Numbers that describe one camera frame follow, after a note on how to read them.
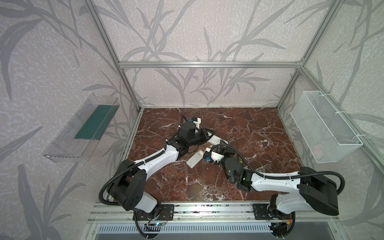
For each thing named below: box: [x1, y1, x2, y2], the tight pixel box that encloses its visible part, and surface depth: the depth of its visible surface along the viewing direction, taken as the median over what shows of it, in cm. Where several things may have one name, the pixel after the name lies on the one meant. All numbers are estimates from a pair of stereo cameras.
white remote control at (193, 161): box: [186, 149, 204, 169], surface depth 92 cm
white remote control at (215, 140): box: [207, 135, 229, 145], surface depth 78 cm
